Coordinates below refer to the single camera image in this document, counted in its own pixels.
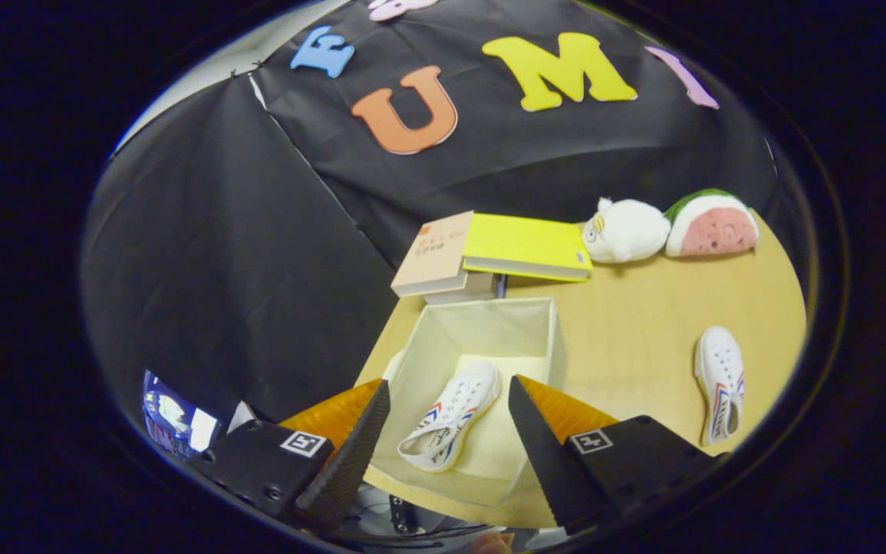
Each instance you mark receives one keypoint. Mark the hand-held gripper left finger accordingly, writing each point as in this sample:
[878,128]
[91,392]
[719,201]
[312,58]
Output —
[351,462]

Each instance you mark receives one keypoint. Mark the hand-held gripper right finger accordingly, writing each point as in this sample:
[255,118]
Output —
[547,462]

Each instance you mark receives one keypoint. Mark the white striped canvas shoe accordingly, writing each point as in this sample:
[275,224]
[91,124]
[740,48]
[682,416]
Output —
[454,408]
[720,369]

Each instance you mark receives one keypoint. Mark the cream fabric storage box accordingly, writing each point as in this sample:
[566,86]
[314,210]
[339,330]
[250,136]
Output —
[481,331]

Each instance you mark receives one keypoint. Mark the white paper sheet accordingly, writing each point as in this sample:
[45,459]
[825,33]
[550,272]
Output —
[239,417]

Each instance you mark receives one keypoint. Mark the grey book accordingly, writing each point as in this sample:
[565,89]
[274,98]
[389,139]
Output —
[462,291]

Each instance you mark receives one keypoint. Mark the beige book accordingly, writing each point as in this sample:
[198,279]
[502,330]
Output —
[431,258]

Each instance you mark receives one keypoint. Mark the yellow book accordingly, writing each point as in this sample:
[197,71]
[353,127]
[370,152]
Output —
[524,242]

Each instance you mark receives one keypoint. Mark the black backdrop cloth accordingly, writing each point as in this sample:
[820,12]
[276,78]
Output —
[258,254]

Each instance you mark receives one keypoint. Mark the white plush toy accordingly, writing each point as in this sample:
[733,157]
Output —
[627,231]

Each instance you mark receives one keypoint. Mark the watermelon slice plush toy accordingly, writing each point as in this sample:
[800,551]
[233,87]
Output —
[716,231]

